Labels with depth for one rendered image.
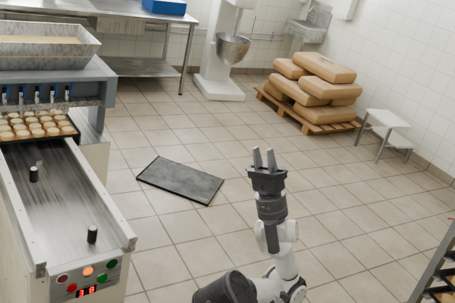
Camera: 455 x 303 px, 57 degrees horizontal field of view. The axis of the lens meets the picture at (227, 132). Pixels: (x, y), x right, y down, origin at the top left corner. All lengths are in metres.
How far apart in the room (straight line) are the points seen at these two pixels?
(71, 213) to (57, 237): 0.13
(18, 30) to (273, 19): 4.53
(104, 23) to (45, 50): 2.66
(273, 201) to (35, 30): 1.38
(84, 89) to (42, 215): 0.65
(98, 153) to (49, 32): 0.60
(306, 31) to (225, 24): 1.17
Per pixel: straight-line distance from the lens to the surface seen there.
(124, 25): 4.57
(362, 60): 5.55
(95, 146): 2.11
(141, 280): 2.60
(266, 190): 1.18
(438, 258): 1.71
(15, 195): 1.67
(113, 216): 1.58
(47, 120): 2.11
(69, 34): 2.16
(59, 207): 1.70
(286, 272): 1.39
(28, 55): 1.89
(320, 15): 6.10
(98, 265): 1.51
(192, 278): 2.66
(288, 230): 1.23
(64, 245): 1.55
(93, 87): 2.06
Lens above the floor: 1.89
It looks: 26 degrees down
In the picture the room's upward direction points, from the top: 14 degrees clockwise
